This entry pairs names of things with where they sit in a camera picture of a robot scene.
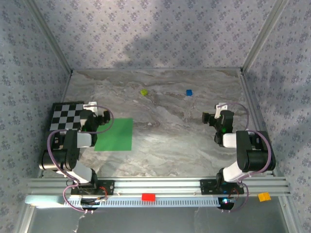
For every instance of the green paper sheet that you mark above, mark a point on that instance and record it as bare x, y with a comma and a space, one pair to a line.
116, 136

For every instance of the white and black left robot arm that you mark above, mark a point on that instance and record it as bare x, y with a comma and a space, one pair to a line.
73, 150

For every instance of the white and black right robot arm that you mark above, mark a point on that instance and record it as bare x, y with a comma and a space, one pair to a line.
255, 155

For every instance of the black and white checkerboard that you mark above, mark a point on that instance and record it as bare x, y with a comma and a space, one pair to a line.
65, 116

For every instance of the blue toy brick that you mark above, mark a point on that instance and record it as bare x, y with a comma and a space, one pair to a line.
189, 92

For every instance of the lime green toy brick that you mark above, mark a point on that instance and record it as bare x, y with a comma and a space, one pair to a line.
144, 92

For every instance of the orange toy brick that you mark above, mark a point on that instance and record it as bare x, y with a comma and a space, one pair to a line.
264, 196

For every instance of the red toy brick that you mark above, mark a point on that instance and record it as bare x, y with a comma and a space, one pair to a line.
148, 197

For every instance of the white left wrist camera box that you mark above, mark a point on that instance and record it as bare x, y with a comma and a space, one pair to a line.
90, 108

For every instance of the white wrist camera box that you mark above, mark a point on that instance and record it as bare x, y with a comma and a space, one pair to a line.
221, 109
90, 108

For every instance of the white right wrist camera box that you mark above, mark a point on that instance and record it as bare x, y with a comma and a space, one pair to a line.
221, 109

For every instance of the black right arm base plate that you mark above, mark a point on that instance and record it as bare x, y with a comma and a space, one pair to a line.
206, 187

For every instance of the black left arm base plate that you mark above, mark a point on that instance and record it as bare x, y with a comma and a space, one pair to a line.
109, 187

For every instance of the thin aluminium rear rail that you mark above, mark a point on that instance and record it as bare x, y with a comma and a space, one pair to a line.
158, 69

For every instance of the long aluminium mounting rail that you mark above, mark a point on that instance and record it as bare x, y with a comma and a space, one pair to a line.
158, 185

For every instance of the aluminium corner post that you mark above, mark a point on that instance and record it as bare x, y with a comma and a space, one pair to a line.
262, 36
50, 36

